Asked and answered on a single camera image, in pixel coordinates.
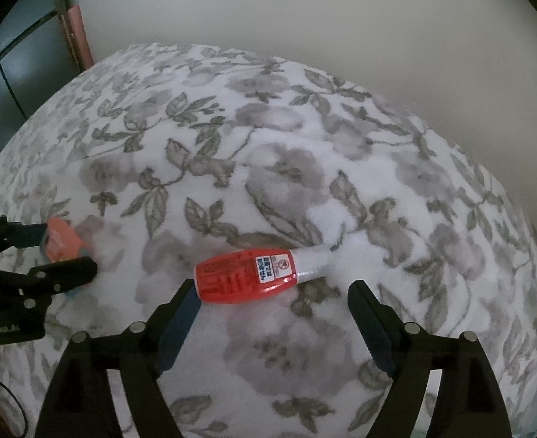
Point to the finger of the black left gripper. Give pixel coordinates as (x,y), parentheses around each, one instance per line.
(56,278)
(20,236)

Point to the dark cabinet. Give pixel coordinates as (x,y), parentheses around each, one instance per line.
(36,60)

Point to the red white bottle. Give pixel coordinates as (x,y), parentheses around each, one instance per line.
(256,274)

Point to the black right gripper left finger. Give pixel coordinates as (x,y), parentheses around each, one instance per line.
(79,401)

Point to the pink board by wall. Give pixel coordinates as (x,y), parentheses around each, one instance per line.
(78,37)

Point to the pink blue box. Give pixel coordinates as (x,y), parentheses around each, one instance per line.
(63,250)

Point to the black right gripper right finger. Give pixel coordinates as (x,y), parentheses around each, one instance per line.
(469,401)

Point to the grey floral bed blanket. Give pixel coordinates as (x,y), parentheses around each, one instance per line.
(163,156)

